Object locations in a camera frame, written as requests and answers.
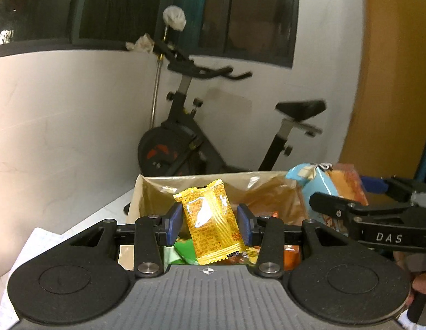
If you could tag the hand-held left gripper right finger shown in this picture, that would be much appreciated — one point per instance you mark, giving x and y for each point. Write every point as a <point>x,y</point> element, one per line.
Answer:
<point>244,224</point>

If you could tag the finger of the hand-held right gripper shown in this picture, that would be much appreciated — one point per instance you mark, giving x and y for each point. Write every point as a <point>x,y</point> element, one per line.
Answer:
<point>333,206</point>
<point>372,184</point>

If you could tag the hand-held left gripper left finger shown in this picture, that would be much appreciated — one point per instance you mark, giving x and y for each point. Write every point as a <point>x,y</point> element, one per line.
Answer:
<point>174,224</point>

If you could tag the orange snack bag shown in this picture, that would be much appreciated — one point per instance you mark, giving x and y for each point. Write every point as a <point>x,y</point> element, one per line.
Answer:
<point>350,182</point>

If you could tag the green snack packet red picture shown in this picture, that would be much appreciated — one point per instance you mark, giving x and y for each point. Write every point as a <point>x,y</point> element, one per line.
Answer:
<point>185,249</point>

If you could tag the light blue snack bag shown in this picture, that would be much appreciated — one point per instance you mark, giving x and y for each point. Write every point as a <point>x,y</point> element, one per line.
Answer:
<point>312,182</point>

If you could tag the yellow snack packet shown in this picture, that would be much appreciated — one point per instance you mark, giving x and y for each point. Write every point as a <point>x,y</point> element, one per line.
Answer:
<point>209,220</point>

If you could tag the brown cardboard box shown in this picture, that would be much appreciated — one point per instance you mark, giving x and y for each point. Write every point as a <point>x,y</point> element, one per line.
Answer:
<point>126,257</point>

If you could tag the person's right hand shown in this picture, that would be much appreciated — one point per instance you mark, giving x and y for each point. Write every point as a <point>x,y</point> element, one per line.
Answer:
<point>422,282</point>

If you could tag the orange snack packet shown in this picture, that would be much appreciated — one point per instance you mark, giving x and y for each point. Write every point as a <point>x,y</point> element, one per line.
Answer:
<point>275,214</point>
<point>292,257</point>

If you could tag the black exercise bike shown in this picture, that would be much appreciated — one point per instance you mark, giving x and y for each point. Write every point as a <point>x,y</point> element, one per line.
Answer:
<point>178,144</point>

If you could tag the orange door panel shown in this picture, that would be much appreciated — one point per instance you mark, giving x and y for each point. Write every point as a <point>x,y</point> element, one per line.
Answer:
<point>388,92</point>

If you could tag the metal pole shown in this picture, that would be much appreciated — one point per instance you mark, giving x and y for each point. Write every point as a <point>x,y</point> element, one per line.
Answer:
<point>154,96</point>

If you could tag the checkered tablecloth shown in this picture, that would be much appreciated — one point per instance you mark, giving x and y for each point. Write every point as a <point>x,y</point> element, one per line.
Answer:
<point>37,240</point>

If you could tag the white crumpled cloth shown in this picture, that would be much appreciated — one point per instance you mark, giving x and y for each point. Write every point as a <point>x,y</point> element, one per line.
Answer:
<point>141,43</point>

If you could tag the white plastic bag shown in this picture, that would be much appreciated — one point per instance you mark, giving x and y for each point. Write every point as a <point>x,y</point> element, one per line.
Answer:
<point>174,17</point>

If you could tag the dark window frame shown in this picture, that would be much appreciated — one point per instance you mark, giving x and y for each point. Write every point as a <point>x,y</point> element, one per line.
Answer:
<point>230,13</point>

